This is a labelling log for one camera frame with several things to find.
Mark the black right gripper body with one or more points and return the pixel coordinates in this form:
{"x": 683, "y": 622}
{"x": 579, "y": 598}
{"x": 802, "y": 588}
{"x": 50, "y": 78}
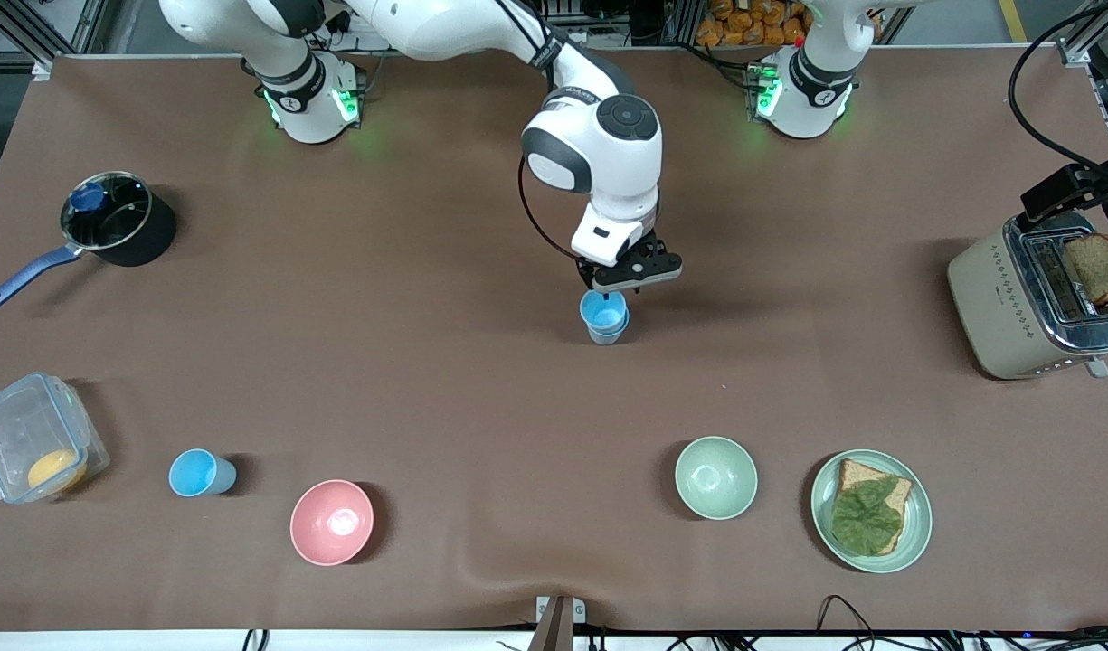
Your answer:
{"x": 599, "y": 275}

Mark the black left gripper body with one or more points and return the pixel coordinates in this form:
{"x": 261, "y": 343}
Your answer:
{"x": 1063, "y": 190}

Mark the blue plastic cup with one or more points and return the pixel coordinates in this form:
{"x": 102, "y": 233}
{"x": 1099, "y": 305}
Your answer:
{"x": 196, "y": 473}
{"x": 597, "y": 316}
{"x": 608, "y": 338}

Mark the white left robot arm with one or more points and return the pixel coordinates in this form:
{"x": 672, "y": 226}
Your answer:
{"x": 802, "y": 99}

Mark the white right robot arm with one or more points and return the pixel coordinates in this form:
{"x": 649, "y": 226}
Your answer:
{"x": 608, "y": 154}

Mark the brown toast slice in toaster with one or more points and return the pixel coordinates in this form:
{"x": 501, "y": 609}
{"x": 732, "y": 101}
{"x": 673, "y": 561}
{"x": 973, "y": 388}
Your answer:
{"x": 1096, "y": 267}

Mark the beige and chrome toaster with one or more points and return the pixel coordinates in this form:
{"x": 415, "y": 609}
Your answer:
{"x": 997, "y": 316}

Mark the pale green bowl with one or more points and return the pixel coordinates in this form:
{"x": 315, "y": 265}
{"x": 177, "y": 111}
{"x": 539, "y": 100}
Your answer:
{"x": 716, "y": 477}

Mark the bag of orange snacks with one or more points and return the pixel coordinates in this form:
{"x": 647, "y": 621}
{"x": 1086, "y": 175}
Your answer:
{"x": 748, "y": 23}

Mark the brown bread slice on plate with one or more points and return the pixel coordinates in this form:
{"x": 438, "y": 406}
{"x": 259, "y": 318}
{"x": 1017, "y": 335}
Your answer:
{"x": 879, "y": 472}

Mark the metal table clamp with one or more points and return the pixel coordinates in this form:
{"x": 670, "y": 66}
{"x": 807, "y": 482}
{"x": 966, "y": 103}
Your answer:
{"x": 558, "y": 622}

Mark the green lettuce leaf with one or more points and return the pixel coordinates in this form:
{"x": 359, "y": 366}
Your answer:
{"x": 866, "y": 520}

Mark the pink bowl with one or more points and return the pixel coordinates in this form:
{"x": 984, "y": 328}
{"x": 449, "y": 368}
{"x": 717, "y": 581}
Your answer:
{"x": 332, "y": 523}

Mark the pale green plate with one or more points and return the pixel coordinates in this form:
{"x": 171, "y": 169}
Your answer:
{"x": 915, "y": 524}

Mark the glass lid with blue knob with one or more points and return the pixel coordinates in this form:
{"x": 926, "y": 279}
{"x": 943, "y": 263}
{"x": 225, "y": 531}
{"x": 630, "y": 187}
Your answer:
{"x": 110, "y": 217}

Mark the orange round food piece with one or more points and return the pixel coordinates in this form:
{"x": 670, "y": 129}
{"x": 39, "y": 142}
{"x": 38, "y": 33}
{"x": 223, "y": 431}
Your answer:
{"x": 54, "y": 470}

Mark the clear plastic food container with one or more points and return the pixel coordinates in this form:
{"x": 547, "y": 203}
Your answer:
{"x": 15, "y": 434}

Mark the aluminium frame profile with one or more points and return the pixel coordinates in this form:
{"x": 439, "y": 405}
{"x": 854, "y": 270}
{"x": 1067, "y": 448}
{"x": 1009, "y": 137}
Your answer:
{"x": 1092, "y": 32}
{"x": 42, "y": 27}

